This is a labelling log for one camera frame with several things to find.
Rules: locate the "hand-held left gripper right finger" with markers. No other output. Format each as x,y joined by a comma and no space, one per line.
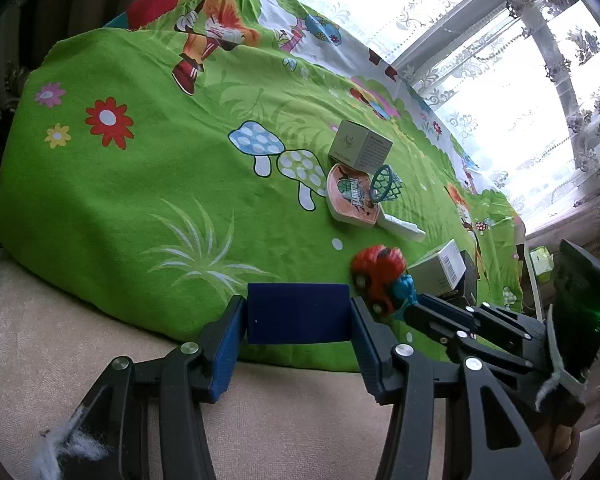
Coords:
367,350

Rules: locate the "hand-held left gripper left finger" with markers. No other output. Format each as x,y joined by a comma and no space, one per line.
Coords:
226,350

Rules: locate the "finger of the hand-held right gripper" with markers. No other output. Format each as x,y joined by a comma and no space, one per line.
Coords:
480,316
450,332

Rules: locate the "red toy car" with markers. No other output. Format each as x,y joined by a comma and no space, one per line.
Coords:
380,272

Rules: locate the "dark blue box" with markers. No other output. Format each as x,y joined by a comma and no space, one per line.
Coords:
297,312

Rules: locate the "black box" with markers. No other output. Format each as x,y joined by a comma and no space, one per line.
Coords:
469,275

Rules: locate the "light green box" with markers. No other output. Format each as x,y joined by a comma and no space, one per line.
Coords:
542,259

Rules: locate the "white box with barcode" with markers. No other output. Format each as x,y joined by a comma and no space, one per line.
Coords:
437,267

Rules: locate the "pink toy basketball hoop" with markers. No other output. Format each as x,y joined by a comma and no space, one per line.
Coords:
352,195

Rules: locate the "beige cushion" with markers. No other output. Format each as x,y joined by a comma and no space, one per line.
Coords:
55,320

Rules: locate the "white fluff tuft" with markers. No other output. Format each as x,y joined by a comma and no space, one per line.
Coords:
72,447

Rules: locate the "green printed blanket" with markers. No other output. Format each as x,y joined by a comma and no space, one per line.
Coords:
130,185

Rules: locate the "beige cube box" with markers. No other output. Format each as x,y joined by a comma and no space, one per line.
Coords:
360,145

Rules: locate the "lace curtain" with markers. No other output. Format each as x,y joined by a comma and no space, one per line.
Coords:
480,110

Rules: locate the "grey window frame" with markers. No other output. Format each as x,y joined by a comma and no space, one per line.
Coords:
550,25

